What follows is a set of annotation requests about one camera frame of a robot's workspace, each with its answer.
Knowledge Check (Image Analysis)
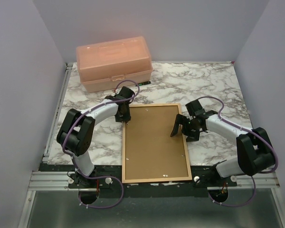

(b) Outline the pink plastic storage box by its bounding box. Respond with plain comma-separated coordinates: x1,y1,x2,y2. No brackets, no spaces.
76,36,153,93

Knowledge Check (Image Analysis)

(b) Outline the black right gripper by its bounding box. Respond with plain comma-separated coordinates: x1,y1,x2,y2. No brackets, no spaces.
171,114,201,142

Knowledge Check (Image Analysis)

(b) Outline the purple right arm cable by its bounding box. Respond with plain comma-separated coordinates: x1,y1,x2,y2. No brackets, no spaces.
194,96,279,207

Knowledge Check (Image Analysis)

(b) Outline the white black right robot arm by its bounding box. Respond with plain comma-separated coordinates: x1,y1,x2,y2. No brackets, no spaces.
171,110,277,186

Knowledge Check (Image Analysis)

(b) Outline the black green marker pen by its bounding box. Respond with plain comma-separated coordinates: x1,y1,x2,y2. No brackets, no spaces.
138,81,151,86

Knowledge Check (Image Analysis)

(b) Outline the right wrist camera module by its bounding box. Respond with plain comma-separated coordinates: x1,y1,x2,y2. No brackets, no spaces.
185,99,206,117

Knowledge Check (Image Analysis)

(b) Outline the brown frame backing board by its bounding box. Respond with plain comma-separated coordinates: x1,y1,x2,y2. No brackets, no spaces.
124,106,190,181

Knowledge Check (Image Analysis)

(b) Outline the black robot mounting base rail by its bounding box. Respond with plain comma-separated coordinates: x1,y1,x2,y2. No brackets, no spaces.
38,163,239,201

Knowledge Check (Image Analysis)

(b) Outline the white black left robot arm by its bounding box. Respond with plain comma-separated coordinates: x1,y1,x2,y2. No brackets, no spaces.
57,99,131,188

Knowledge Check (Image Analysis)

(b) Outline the brown wooden picture frame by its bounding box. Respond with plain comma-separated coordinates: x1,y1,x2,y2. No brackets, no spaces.
121,103,193,184

